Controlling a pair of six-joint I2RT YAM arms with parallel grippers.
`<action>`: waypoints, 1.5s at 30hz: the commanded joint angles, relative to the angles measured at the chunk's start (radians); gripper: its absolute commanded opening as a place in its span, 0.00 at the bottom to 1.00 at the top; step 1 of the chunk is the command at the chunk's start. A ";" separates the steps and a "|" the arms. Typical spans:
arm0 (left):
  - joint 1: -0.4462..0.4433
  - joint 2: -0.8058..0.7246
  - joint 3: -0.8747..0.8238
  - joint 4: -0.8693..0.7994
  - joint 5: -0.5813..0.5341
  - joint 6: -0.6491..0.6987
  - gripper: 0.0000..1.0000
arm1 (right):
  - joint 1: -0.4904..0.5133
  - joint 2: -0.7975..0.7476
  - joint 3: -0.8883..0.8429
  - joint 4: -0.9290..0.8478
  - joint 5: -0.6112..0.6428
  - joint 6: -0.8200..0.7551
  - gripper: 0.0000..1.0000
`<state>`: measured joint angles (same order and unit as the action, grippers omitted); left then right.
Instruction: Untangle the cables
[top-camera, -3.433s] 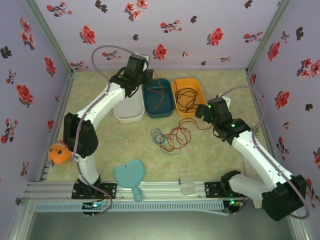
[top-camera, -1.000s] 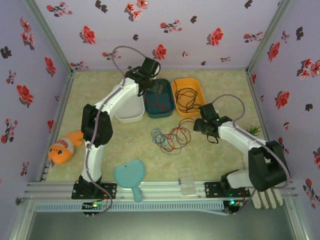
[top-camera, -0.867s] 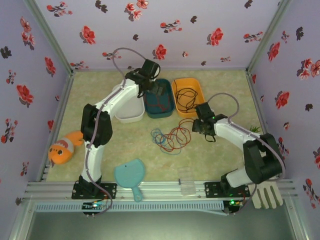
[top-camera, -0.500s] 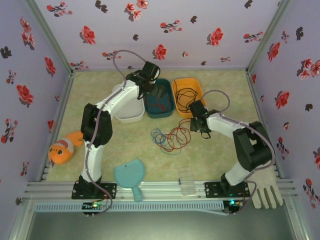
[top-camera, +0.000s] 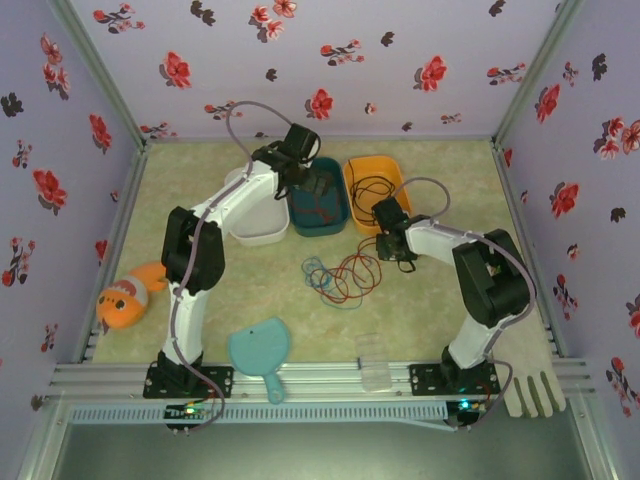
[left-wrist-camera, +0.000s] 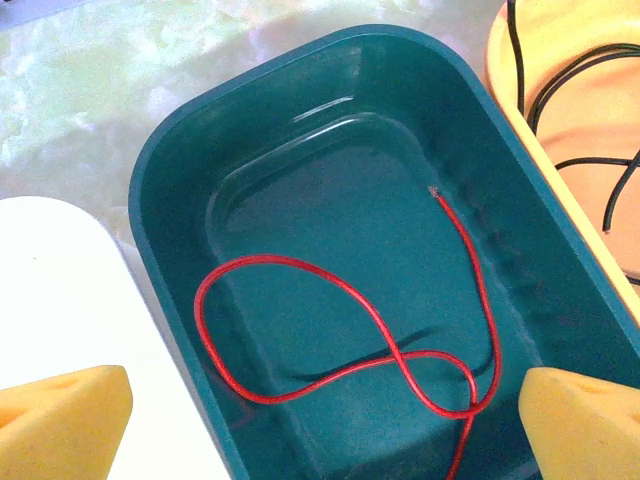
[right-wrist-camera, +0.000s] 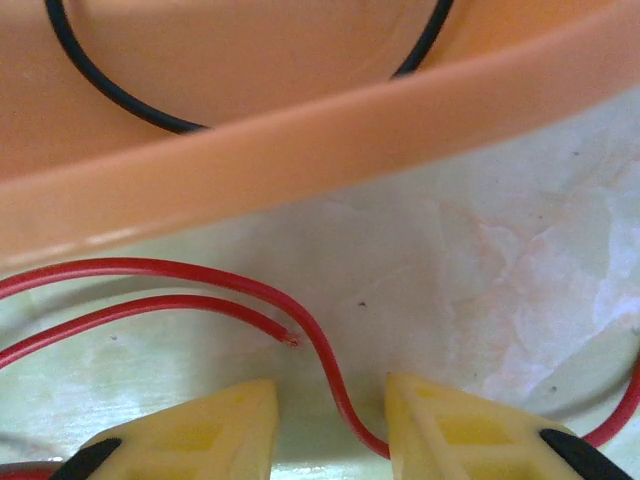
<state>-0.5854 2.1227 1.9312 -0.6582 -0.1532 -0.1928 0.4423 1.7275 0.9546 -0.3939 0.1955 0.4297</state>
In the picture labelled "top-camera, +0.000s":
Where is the dark red cable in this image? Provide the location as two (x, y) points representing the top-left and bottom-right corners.
(294, 187), (336, 226)

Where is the bright red cable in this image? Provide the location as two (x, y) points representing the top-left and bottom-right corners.
(307, 237), (386, 304)

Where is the black cable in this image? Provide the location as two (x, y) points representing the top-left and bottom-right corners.
(347, 159), (401, 226)

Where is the blue cable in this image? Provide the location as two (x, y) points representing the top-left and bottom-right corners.
(301, 255), (369, 310)

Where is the orange plastic bin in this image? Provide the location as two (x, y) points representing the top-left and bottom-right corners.
(342, 154), (414, 235)

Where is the teal plastic bin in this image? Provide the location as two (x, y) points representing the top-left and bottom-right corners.
(284, 156), (351, 237)

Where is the white plastic bin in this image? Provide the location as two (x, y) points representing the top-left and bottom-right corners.
(223, 167), (290, 247)

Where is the clear plastic box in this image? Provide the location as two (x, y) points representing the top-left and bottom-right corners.
(354, 333), (394, 393)

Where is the light blue hand mirror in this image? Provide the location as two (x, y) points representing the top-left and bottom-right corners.
(227, 317), (293, 405)

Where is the controller board with LEDs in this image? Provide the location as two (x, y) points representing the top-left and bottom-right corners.
(164, 402), (215, 434)
(448, 398), (490, 432)

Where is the wooden hand-shaped board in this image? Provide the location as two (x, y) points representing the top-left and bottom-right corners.
(487, 319), (569, 419)

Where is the orange plush fish toy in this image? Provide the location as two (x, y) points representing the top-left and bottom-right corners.
(95, 262), (169, 331)

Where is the right arm lilac cable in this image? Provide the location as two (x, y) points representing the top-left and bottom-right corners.
(392, 177), (537, 434)

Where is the arm lilac cable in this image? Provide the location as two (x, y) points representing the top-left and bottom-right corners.
(392, 177), (537, 434)
(167, 101), (301, 436)

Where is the left arm lilac cable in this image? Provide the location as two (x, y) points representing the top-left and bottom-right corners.
(167, 101), (301, 436)

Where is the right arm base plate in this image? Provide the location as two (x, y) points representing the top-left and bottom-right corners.
(408, 363), (501, 397)

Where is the aluminium frame rail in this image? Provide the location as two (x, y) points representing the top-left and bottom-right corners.
(47, 360), (599, 401)

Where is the aluminium side rail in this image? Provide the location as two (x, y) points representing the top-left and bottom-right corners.
(74, 143), (151, 364)

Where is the grey slotted cable duct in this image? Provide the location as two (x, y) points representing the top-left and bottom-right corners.
(67, 403), (449, 426)

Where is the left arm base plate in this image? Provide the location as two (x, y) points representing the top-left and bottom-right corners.
(143, 364), (235, 400)

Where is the aluminium corner post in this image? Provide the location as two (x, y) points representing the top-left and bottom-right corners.
(47, 0), (150, 147)
(492, 0), (586, 146)

